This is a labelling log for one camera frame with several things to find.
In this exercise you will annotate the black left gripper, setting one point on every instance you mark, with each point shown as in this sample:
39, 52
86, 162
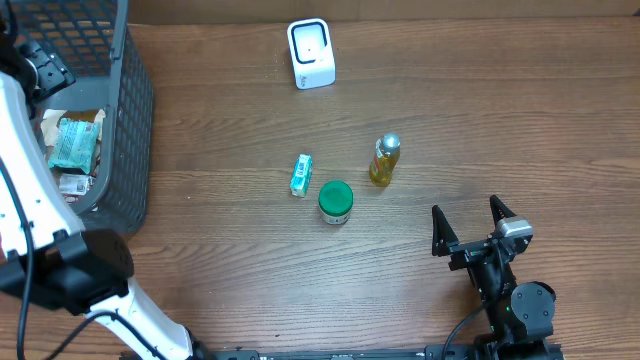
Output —
55, 75

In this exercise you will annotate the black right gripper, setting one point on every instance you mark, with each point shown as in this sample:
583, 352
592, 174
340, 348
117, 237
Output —
476, 250

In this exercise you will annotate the brown snack packet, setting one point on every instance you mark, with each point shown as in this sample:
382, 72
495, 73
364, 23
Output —
73, 185

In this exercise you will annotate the teal snack bar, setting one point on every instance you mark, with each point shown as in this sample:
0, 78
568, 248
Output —
75, 145

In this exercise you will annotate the yellow liquid bottle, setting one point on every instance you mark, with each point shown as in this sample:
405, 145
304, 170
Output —
386, 155

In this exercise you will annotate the green lidded jar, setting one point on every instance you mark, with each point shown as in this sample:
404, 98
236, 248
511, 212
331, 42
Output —
335, 202

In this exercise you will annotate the teal Kleenex tissue pack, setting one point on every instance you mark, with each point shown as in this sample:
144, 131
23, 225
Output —
301, 175

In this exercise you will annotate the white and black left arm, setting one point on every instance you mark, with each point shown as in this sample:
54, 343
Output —
52, 260

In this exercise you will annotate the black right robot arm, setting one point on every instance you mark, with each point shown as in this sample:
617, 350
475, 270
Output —
520, 315

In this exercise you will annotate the white barcode scanner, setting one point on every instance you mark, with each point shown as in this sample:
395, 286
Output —
311, 53

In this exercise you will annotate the dark grey mesh basket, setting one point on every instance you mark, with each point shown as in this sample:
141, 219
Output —
92, 43

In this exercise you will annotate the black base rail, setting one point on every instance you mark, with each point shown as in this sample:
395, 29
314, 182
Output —
350, 355

